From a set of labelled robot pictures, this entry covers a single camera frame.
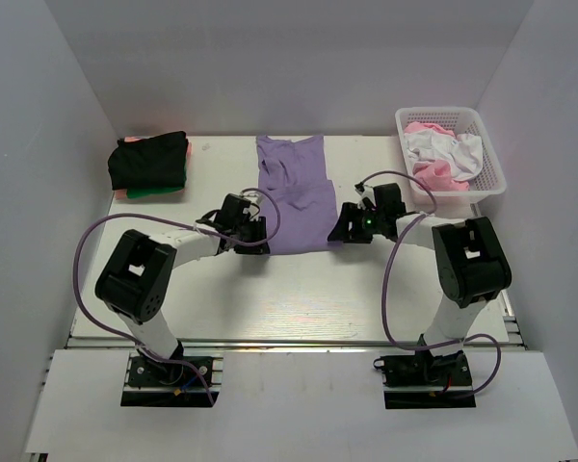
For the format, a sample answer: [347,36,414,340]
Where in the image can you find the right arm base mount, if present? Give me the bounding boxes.
[373,350,476,410]

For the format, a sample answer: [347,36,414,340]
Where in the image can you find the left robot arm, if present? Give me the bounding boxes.
[94,192,270,384]

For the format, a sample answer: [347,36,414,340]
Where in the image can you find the pink garment in basket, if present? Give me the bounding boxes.
[404,121,469,192]

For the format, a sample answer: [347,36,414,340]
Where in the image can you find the black folded t-shirt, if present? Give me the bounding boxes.
[107,131,189,191]

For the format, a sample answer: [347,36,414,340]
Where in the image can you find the green folded t-shirt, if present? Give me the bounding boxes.
[125,188,163,200]

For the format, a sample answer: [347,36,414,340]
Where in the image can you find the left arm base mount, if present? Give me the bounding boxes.
[120,352,223,408]

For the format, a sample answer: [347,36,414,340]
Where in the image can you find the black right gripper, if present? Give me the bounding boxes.
[328,202,386,244]

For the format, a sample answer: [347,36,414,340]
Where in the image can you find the purple t-shirt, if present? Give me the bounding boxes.
[256,135,338,255]

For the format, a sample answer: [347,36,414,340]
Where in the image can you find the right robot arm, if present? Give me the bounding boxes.
[328,183,512,384]

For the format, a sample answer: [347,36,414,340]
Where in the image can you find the white garment in basket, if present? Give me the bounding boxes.
[405,129,484,182]

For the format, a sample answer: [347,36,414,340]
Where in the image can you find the aluminium table edge rail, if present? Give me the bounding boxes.
[66,336,526,350]

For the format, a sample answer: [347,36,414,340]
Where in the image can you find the pink plastic laundry basket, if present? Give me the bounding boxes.
[395,107,507,204]

